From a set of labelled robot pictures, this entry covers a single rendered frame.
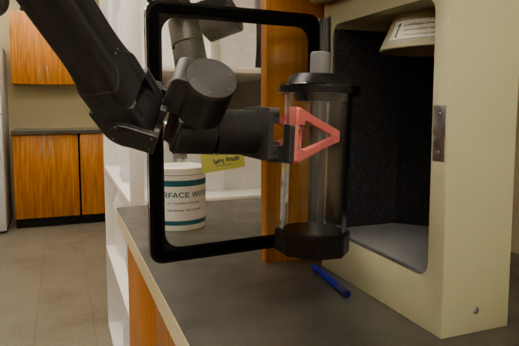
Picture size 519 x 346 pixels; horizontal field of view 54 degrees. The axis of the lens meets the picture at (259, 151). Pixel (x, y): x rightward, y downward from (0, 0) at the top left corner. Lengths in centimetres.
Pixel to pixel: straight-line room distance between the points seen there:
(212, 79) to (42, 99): 553
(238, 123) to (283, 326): 28
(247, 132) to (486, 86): 30
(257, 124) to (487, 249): 34
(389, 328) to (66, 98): 553
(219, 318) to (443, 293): 30
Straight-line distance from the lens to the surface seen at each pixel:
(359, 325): 74
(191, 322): 74
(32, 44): 576
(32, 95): 607
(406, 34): 77
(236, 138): 62
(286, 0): 97
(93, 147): 553
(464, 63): 68
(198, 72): 56
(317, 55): 69
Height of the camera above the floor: 124
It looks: 5 degrees down
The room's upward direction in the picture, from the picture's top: straight up
